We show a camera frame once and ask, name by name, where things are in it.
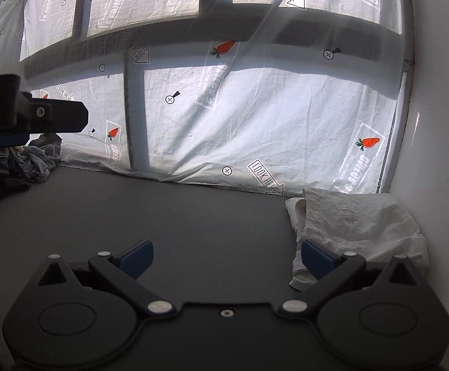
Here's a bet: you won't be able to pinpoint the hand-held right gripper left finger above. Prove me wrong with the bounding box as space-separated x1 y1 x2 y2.
35 240 177 316

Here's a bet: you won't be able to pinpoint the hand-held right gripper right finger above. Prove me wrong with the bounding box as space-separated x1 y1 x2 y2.
280 239 426 316

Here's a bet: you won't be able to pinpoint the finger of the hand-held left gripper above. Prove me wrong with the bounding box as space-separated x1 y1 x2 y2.
19 92 89 134
0 130 30 150

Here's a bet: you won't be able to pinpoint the white pants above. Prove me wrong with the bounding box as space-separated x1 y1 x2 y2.
285 187 430 291

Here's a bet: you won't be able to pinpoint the black cloth piece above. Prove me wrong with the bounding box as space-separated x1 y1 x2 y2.
29 132 63 148

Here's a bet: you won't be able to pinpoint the grey crumpled garment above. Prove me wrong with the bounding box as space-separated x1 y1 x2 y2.
10 141 63 185

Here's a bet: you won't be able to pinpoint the printed translucent window sheet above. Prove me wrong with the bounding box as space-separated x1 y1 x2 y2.
0 0 416 198

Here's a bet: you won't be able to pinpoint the grey window frame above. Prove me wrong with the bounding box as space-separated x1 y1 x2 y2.
16 0 406 173

